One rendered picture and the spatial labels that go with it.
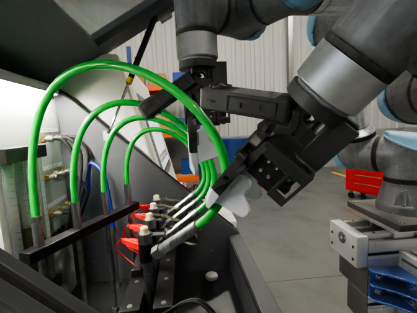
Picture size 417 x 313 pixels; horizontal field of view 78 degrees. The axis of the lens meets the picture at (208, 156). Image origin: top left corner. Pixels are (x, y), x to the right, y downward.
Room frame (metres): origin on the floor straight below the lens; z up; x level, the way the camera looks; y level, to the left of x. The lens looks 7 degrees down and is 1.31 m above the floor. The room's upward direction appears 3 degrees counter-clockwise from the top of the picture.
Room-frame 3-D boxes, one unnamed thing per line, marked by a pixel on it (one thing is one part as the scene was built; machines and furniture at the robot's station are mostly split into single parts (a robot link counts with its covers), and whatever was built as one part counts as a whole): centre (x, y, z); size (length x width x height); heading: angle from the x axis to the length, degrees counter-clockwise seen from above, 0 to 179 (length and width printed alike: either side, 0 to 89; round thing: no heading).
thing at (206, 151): (0.48, 0.01, 1.26); 0.06 x 0.03 x 0.09; 95
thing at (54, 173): (0.71, 0.42, 1.20); 0.13 x 0.03 x 0.31; 5
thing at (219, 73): (0.49, 0.00, 1.37); 0.09 x 0.08 x 0.12; 95
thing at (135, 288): (0.61, 0.15, 0.91); 0.34 x 0.10 x 0.15; 5
